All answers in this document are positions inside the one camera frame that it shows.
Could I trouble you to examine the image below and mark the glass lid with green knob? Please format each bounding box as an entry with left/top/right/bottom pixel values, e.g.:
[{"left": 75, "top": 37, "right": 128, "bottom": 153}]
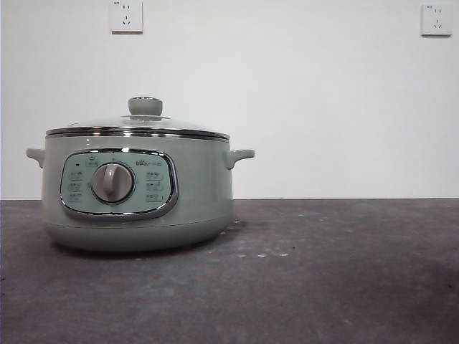
[{"left": 45, "top": 95, "right": 230, "bottom": 140}]

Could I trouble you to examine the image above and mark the pale green electric pot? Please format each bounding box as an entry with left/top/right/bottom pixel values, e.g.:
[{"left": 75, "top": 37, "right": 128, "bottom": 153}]
[{"left": 24, "top": 134, "right": 256, "bottom": 254}]

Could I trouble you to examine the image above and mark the white wall socket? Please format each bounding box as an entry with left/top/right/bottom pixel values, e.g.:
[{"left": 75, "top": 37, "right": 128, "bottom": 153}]
[
  {"left": 420, "top": 3, "right": 453, "bottom": 37},
  {"left": 109, "top": 0, "right": 144, "bottom": 35}
]

